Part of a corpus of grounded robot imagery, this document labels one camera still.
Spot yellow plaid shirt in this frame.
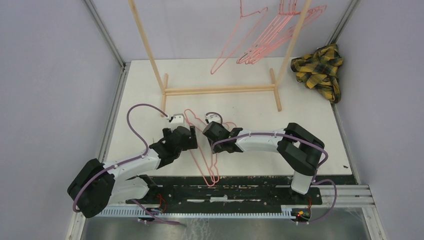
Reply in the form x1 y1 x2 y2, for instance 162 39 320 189
290 43 344 104

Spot aluminium frame rail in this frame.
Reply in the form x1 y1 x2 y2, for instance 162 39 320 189
326 0 388 240
64 0 132 240

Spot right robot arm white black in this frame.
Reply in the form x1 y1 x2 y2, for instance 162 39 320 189
202 121 329 204

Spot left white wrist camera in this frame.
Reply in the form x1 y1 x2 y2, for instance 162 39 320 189
169 113 185 128

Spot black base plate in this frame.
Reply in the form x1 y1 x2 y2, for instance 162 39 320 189
137 176 323 214

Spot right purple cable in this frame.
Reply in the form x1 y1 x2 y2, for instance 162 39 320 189
205 111 329 173

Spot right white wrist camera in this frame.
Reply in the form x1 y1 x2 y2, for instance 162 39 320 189
205 112 223 124

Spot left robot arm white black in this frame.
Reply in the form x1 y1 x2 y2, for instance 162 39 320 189
66 126 198 218

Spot aluminium frame rail right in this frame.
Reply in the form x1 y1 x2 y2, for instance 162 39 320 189
326 0 388 240

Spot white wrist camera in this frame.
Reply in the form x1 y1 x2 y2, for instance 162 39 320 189
205 112 223 124
169 113 185 128

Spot wooden clothes rack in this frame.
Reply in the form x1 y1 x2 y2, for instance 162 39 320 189
128 0 312 112

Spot aluminium frame rail left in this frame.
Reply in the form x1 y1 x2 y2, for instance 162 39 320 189
64 0 132 240

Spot white slotted cable duct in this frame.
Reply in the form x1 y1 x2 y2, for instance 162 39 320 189
96 206 296 220

